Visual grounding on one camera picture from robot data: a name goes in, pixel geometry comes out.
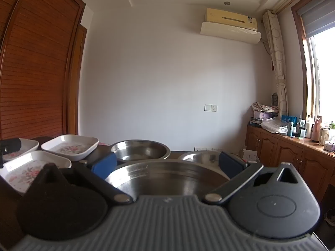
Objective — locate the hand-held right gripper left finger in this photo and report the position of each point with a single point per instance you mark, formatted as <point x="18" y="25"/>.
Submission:
<point x="104" y="166"/>

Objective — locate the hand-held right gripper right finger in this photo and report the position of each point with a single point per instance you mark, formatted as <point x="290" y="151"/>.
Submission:
<point x="231" y="166"/>

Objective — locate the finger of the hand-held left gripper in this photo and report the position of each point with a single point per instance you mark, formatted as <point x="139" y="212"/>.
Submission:
<point x="11" y="144"/>

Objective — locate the white floral plate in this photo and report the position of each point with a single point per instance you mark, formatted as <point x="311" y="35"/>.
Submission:
<point x="70" y="146"/>
<point x="23" y="170"/>
<point x="27" y="146"/>

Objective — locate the medium steel bowl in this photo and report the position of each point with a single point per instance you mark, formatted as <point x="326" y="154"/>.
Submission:
<point x="199" y="158"/>

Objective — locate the small steel bowl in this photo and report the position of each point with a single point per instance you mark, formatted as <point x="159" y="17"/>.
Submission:
<point x="141" y="150"/>

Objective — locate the large steel bowl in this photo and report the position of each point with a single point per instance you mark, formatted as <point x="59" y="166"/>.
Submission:
<point x="167" y="180"/>

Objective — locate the white cardboard box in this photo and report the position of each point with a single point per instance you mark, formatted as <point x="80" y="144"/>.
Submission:
<point x="250" y="156"/>

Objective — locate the white power strip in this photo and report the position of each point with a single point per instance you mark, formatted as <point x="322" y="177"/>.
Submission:
<point x="206" y="149"/>

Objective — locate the clear plastic bags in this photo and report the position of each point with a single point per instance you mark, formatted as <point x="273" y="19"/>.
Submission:
<point x="273" y="125"/>

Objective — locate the wooden low cabinet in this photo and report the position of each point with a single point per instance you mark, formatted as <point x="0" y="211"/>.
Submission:
<point x="288" y="149"/>

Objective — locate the purple box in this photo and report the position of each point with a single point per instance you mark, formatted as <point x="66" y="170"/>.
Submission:
<point x="264" y="115"/>

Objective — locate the pile of folded cloths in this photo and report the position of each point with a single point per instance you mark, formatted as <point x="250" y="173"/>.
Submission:
<point x="264" y="107"/>

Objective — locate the blue packages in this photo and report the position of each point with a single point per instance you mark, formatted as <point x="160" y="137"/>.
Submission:
<point x="289" y="119"/>

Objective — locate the wooden louvered wardrobe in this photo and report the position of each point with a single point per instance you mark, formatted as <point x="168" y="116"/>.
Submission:
<point x="39" y="70"/>

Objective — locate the white bottle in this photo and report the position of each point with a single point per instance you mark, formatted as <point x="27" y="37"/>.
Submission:
<point x="309" y="126"/>

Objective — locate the pink thermos jug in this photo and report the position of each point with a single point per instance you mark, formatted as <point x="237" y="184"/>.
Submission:
<point x="316" y="129"/>

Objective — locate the white mug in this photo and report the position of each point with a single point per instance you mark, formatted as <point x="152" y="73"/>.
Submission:
<point x="324" y="136"/>

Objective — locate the tissue box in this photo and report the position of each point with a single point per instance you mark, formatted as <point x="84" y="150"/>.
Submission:
<point x="329" y="146"/>

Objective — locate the green capped bottle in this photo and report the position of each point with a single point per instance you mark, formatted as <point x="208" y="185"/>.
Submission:
<point x="332" y="128"/>

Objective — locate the patterned beige curtain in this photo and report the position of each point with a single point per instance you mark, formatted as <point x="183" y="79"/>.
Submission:
<point x="278" y="57"/>

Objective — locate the wooden framed window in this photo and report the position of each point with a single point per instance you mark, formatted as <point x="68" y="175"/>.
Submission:
<point x="325" y="83"/>

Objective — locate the grey roller blind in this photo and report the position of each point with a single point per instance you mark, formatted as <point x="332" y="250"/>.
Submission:
<point x="316" y="15"/>

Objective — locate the white wall socket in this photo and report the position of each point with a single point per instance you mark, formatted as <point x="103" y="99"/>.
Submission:
<point x="210" y="107"/>

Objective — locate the wall air conditioner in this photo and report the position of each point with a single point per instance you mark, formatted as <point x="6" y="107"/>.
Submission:
<point x="230" y="26"/>

